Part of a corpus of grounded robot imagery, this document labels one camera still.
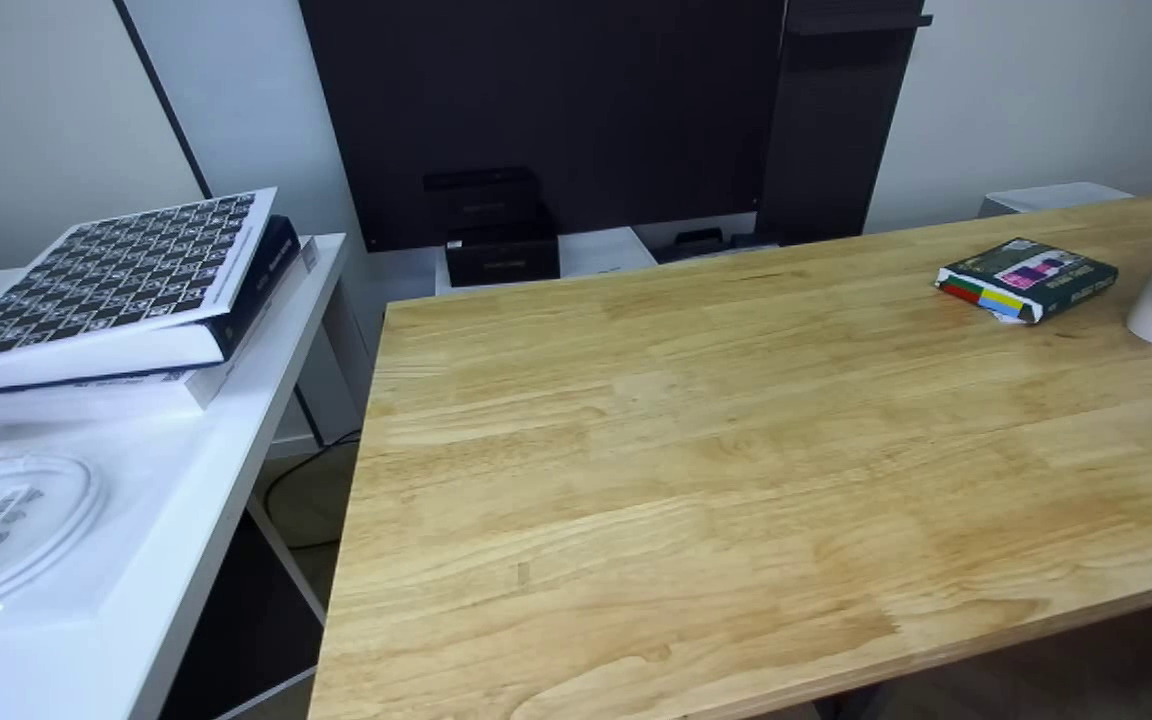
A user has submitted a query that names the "white side table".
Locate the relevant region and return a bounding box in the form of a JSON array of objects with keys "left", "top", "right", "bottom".
[{"left": 0, "top": 231, "right": 352, "bottom": 720}]

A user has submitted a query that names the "round clear plastic lid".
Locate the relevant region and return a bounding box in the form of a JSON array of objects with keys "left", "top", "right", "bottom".
[{"left": 0, "top": 451, "right": 110, "bottom": 626}]

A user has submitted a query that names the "large dark flat panel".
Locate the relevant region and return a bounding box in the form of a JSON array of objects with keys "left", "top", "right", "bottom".
[{"left": 295, "top": 0, "right": 786, "bottom": 255}]

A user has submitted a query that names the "white flat box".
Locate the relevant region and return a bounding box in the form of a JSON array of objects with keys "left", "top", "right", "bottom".
[{"left": 977, "top": 179, "right": 1137, "bottom": 219}]

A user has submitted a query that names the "black cable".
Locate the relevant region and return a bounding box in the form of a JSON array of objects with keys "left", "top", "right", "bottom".
[{"left": 251, "top": 435, "right": 355, "bottom": 544}]

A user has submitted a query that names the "small black device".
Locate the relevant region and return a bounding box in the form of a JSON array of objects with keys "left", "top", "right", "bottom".
[{"left": 651, "top": 223, "right": 745, "bottom": 266}]

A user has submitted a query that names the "low white shelf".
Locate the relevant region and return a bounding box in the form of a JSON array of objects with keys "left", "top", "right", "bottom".
[{"left": 360, "top": 208, "right": 768, "bottom": 301}]

